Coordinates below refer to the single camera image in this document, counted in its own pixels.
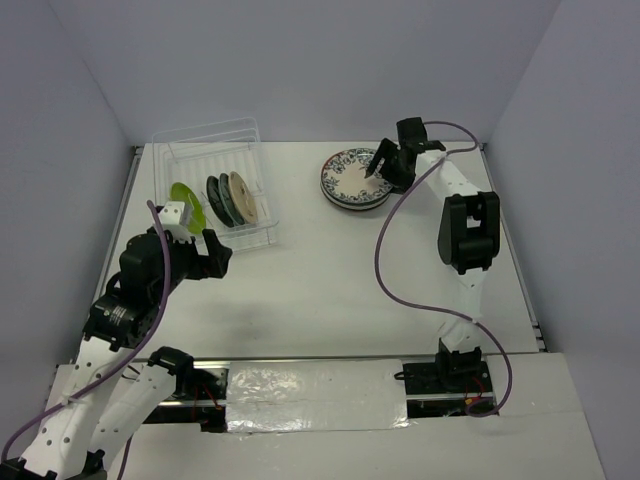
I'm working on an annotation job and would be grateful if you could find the dark green plate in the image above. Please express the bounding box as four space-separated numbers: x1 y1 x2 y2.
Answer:
206 175 235 228

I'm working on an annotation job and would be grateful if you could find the white pink plate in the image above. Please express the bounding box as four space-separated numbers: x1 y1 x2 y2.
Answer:
320 187 391 211

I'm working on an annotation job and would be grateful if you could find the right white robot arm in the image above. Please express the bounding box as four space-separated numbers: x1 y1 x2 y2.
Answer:
365 117 501 391

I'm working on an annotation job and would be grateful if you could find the silver foil tape patch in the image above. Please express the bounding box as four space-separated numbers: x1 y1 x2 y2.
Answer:
225 359 409 434

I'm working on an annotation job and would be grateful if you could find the dark patterned plate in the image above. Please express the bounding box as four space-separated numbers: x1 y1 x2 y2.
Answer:
320 148 392 204

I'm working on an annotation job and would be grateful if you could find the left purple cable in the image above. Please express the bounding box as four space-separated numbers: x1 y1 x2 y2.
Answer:
0 199 174 480

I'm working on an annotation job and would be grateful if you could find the teal green plate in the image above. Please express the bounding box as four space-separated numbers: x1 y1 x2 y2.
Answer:
219 173 245 226

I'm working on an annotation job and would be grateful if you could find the white wire dish rack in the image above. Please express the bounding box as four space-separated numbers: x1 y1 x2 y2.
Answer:
151 117 278 252

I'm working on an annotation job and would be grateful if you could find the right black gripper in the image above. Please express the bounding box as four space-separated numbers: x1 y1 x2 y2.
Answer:
365 138 415 195

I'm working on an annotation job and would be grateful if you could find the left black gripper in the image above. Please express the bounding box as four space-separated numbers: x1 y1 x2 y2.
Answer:
152 228 232 300

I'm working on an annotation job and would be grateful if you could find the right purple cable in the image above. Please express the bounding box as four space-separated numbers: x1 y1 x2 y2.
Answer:
374 119 515 417

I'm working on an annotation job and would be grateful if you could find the lime green plate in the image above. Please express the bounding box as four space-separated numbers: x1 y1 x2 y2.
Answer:
169 182 206 235

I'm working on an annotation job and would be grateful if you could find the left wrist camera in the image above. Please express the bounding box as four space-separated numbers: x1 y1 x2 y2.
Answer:
158 201 193 243

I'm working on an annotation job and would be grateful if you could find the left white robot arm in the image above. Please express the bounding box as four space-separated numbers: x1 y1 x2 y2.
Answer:
1 229 232 479

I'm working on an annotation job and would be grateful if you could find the purple cable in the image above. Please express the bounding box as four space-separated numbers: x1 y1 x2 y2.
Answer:
374 119 515 417
0 199 174 480

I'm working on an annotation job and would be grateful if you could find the beige plate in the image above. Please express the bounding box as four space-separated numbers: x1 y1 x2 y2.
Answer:
228 171 258 224

